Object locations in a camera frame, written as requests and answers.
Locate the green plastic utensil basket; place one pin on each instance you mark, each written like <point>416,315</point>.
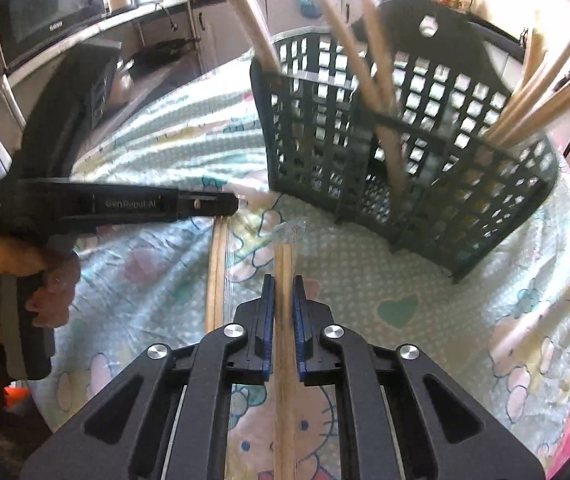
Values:
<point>422,178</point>

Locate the wooden chopstick pair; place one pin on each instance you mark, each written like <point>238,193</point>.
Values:
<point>213,318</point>
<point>285,370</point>

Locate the black frying pan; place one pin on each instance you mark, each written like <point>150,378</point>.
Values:
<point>161,54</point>

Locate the wooden chopstick pair on table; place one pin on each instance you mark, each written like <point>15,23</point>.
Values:
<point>213,318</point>

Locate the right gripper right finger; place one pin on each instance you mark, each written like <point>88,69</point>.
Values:
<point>399,415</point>

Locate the chopstick pair in basket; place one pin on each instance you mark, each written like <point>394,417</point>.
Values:
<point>376,89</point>

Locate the black microwave oven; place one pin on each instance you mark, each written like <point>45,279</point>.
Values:
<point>26,26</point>

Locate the left hand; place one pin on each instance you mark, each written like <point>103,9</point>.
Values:
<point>56,279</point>

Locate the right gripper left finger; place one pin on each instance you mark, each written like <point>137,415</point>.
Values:
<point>165,416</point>

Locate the chopstick pair basket right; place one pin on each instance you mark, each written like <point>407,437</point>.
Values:
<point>535,104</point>

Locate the white lower cabinets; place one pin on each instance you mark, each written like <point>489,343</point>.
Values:
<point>221,41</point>

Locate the hello kitty tablecloth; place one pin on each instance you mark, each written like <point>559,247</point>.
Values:
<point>503,333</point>

